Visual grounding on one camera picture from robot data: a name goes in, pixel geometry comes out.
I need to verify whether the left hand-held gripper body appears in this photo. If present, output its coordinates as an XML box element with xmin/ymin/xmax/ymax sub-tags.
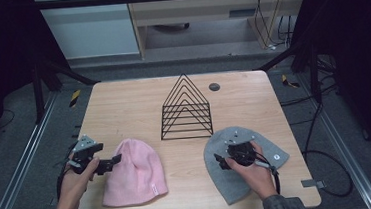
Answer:
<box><xmin>64</xmin><ymin>133</ymin><xmax>107</xmax><ymax>177</ymax></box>

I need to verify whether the person's left hand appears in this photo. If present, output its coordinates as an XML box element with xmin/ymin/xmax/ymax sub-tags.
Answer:
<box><xmin>51</xmin><ymin>150</ymin><xmax>104</xmax><ymax>209</ymax></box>

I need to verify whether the person's right hand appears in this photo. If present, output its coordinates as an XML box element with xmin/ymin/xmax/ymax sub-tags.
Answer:
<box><xmin>223</xmin><ymin>139</ymin><xmax>279</xmax><ymax>204</ymax></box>

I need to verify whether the grey knit beanie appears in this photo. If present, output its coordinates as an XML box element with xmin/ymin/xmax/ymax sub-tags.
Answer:
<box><xmin>200</xmin><ymin>122</ymin><xmax>294</xmax><ymax>208</ymax></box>

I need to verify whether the grey metal bracket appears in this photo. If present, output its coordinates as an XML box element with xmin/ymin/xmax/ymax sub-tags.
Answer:
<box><xmin>300</xmin><ymin>177</ymin><xmax>327</xmax><ymax>191</ymax></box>

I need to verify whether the black metal stand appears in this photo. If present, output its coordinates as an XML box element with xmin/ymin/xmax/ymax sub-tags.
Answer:
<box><xmin>254</xmin><ymin>38</ymin><xmax>324</xmax><ymax>109</ymax></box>
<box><xmin>29</xmin><ymin>50</ymin><xmax>101</xmax><ymax>125</ymax></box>

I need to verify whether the hand-held gripper cable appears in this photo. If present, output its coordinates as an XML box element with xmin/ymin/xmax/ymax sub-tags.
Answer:
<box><xmin>255</xmin><ymin>157</ymin><xmax>282</xmax><ymax>197</ymax></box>
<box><xmin>51</xmin><ymin>141</ymin><xmax>84</xmax><ymax>203</ymax></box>

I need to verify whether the right hand-held gripper cable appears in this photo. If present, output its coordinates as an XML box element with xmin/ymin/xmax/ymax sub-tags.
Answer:
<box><xmin>255</xmin><ymin>157</ymin><xmax>282</xmax><ymax>197</ymax></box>

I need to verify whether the white cabinet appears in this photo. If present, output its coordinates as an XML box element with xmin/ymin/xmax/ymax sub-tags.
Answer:
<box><xmin>32</xmin><ymin>0</ymin><xmax>141</xmax><ymax>63</ymax></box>

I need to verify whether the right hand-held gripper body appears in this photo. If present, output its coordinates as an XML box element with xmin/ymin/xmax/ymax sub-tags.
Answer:
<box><xmin>222</xmin><ymin>128</ymin><xmax>259</xmax><ymax>170</ymax></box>

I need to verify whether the bundle of hanging cables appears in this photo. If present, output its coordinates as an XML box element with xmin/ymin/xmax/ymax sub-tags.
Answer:
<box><xmin>253</xmin><ymin>0</ymin><xmax>296</xmax><ymax>52</ymax></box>

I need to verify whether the pink knit beanie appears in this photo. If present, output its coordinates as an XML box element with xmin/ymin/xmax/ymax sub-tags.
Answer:
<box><xmin>96</xmin><ymin>134</ymin><xmax>170</xmax><ymax>209</ymax></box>

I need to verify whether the dark curtain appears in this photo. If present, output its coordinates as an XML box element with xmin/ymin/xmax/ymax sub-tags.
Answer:
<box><xmin>287</xmin><ymin>0</ymin><xmax>371</xmax><ymax>170</ymax></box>
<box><xmin>0</xmin><ymin>0</ymin><xmax>78</xmax><ymax>160</ymax></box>

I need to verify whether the aluminium floor rail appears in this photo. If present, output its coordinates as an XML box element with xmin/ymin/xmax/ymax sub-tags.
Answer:
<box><xmin>295</xmin><ymin>69</ymin><xmax>371</xmax><ymax>209</ymax></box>
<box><xmin>0</xmin><ymin>91</ymin><xmax>68</xmax><ymax>209</ymax></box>

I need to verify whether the left hand-held gripper cable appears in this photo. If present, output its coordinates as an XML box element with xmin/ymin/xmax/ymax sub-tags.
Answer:
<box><xmin>51</xmin><ymin>141</ymin><xmax>84</xmax><ymax>203</ymax></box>

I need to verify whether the yellow and black tape strip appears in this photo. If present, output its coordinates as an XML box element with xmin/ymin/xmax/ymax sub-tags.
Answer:
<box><xmin>280</xmin><ymin>73</ymin><xmax>301</xmax><ymax>90</ymax></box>
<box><xmin>67</xmin><ymin>89</ymin><xmax>83</xmax><ymax>109</ymax></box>

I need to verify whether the black wire rack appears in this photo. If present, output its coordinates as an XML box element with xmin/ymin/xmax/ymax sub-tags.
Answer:
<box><xmin>155</xmin><ymin>71</ymin><xmax>215</xmax><ymax>142</ymax></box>

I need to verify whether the long black floor cable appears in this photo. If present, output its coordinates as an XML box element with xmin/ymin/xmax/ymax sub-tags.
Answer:
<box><xmin>277</xmin><ymin>81</ymin><xmax>355</xmax><ymax>203</ymax></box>

